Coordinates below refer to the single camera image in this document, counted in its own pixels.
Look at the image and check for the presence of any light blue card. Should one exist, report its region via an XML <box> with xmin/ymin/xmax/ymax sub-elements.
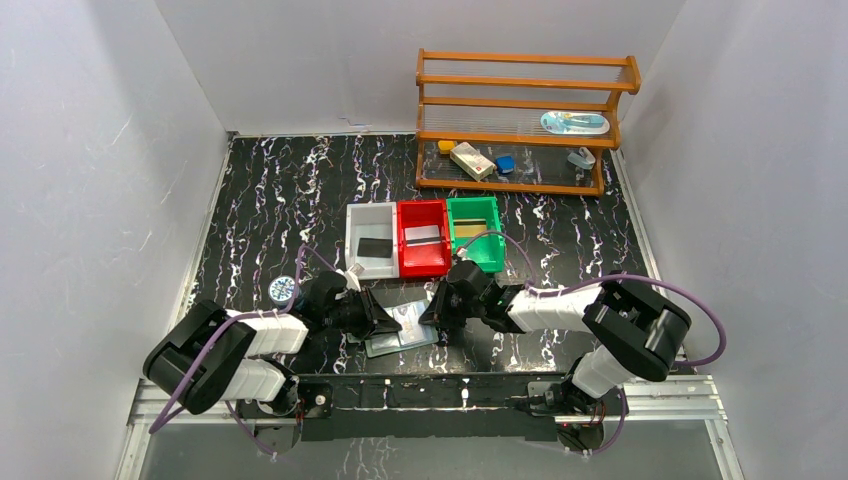
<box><xmin>389</xmin><ymin>300</ymin><xmax>439</xmax><ymax>349</ymax></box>

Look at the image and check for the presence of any grey-green card holder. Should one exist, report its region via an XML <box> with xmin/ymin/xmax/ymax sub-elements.
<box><xmin>348</xmin><ymin>332</ymin><xmax>415</xmax><ymax>358</ymax></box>

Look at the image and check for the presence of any black card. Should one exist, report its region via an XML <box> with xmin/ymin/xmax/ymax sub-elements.
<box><xmin>356</xmin><ymin>237</ymin><xmax>394</xmax><ymax>259</ymax></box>

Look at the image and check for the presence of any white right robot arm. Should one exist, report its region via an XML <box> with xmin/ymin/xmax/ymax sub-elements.
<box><xmin>419</xmin><ymin>260</ymin><xmax>692</xmax><ymax>414</ymax></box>

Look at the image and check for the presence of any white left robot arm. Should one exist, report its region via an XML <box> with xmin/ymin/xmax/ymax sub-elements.
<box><xmin>142</xmin><ymin>271</ymin><xmax>402</xmax><ymax>416</ymax></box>

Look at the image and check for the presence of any gold card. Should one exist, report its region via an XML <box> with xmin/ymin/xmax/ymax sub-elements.
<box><xmin>453</xmin><ymin>224</ymin><xmax>487</xmax><ymax>242</ymax></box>

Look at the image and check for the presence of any silver grey card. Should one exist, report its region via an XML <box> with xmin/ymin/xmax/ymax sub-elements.
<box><xmin>403</xmin><ymin>225</ymin><xmax>443</xmax><ymax>247</ymax></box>

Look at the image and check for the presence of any green plastic bin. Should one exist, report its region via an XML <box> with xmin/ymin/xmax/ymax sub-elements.
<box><xmin>446</xmin><ymin>196</ymin><xmax>506</xmax><ymax>273</ymax></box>

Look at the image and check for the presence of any red plastic bin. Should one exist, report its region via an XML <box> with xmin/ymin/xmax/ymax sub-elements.
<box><xmin>397</xmin><ymin>199</ymin><xmax>451</xmax><ymax>278</ymax></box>

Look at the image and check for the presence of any round patterned tin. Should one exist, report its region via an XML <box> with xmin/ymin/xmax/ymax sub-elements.
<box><xmin>268</xmin><ymin>275</ymin><xmax>296</xmax><ymax>308</ymax></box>

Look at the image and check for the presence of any white plastic bin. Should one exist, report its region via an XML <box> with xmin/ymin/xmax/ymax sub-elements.
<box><xmin>345</xmin><ymin>202</ymin><xmax>399</xmax><ymax>280</ymax></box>

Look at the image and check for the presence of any white cardboard box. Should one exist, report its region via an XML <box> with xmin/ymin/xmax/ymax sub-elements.
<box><xmin>449</xmin><ymin>142</ymin><xmax>496</xmax><ymax>182</ymax></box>

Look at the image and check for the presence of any small blue block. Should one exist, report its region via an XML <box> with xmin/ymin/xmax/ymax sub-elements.
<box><xmin>495</xmin><ymin>155</ymin><xmax>515</xmax><ymax>175</ymax></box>

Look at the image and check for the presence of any small yellow block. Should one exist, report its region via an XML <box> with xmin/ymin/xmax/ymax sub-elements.
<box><xmin>437</xmin><ymin>140</ymin><xmax>457</xmax><ymax>155</ymax></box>

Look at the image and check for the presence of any orange wooden shelf rack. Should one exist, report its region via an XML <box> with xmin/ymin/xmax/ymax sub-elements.
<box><xmin>415</xmin><ymin>49</ymin><xmax>642</xmax><ymax>197</ymax></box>

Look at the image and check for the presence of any white tape dispenser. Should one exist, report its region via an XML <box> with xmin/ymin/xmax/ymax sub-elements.
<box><xmin>567</xmin><ymin>147</ymin><xmax>596</xmax><ymax>170</ymax></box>

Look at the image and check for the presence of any teal packaged tool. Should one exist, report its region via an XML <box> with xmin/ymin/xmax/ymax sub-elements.
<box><xmin>540</xmin><ymin>111</ymin><xmax>610</xmax><ymax>136</ymax></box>

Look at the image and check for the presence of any aluminium frame rail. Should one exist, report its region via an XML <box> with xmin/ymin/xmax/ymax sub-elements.
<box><xmin>127</xmin><ymin>374</ymin><xmax>729</xmax><ymax>427</ymax></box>

